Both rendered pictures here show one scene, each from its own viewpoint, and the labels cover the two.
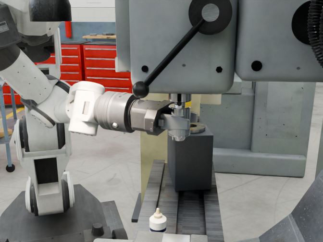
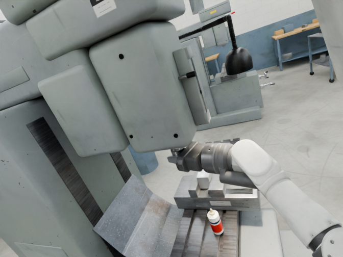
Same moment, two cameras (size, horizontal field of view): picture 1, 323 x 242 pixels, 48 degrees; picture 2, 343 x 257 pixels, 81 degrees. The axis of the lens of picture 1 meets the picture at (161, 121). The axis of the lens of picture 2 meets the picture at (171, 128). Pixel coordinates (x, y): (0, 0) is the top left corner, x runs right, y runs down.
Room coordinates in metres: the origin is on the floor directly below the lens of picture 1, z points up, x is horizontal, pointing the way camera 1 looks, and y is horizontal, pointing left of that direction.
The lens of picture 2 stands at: (1.29, 0.18, 1.56)
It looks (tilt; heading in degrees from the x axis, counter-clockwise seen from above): 21 degrees down; 202
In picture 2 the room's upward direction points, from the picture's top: 20 degrees counter-clockwise
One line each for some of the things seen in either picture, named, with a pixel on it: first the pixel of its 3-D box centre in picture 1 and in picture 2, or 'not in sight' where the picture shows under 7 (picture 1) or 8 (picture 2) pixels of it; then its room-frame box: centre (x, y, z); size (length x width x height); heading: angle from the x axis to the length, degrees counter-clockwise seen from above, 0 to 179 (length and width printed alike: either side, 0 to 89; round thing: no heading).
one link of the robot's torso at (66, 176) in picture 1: (50, 192); not in sight; (1.48, 0.50, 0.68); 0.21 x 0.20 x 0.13; 17
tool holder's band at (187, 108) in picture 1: (180, 107); (177, 149); (0.74, -0.04, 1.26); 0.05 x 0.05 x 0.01
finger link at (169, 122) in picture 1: (173, 123); not in sight; (0.71, -0.03, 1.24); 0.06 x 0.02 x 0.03; 67
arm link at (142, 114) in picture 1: (140, 115); (203, 157); (0.78, 0.05, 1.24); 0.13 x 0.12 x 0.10; 157
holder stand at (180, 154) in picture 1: (188, 149); not in sight; (1.17, -0.09, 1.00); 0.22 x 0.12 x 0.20; 5
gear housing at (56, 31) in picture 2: not in sight; (112, 17); (0.74, -0.08, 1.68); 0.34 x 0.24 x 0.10; 85
